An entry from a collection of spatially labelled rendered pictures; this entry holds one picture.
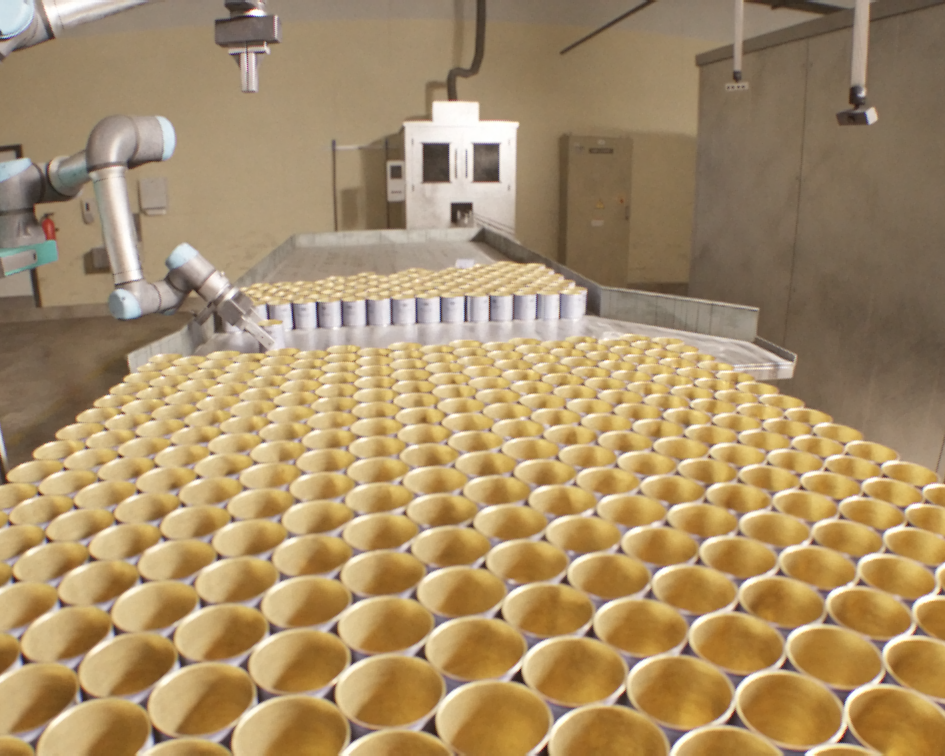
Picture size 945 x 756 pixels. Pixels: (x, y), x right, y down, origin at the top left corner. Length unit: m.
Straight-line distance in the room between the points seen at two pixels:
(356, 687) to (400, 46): 7.66
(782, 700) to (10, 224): 1.91
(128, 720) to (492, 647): 0.26
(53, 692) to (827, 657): 0.56
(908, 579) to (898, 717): 0.18
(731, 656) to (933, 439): 2.57
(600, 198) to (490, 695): 7.53
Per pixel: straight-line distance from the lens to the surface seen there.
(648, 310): 1.95
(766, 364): 1.67
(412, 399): 0.98
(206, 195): 8.01
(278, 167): 7.84
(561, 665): 0.48
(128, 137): 1.66
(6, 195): 1.97
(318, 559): 0.61
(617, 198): 7.91
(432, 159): 6.33
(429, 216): 6.35
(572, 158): 7.72
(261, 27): 1.44
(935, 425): 3.04
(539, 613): 0.54
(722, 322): 1.88
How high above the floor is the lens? 1.51
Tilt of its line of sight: 18 degrees down
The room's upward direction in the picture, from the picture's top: straight up
